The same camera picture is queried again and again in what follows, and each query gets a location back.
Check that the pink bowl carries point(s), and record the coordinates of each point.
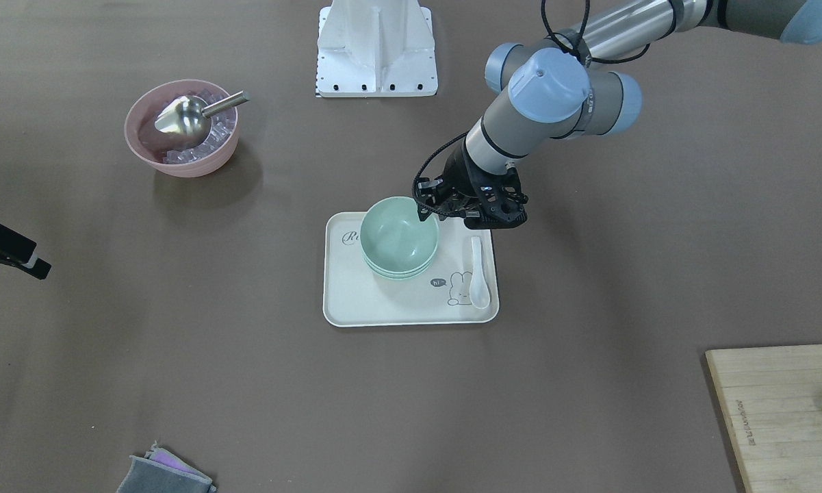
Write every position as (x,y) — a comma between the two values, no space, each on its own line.
(152,102)

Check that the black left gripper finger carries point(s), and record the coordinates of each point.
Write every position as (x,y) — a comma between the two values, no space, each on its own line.
(425,211)

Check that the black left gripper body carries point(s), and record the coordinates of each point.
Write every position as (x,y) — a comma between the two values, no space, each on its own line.
(457,172)

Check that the clear ice cubes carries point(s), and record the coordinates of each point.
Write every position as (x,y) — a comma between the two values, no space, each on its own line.
(220,130)

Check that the metal ice scoop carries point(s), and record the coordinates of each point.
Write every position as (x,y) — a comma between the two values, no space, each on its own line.
(186,122)

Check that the wooden cutting board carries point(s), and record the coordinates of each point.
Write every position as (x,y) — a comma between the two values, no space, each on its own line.
(770,399)

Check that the cream rabbit serving tray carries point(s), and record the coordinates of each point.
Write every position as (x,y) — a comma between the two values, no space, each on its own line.
(355,296)

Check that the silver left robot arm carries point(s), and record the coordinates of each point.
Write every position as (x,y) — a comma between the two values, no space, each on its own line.
(559,88)

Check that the white ceramic spoon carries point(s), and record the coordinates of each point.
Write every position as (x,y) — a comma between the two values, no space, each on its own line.
(479,290)

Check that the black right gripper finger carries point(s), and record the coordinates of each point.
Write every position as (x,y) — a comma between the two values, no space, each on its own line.
(38,268)

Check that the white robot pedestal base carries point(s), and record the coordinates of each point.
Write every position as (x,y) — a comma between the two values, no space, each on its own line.
(376,49)

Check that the grey and purple cloths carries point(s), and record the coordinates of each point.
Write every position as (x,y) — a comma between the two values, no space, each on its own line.
(160,470)

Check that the green bowl on tray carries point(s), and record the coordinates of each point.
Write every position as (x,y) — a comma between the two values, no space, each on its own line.
(396,275)

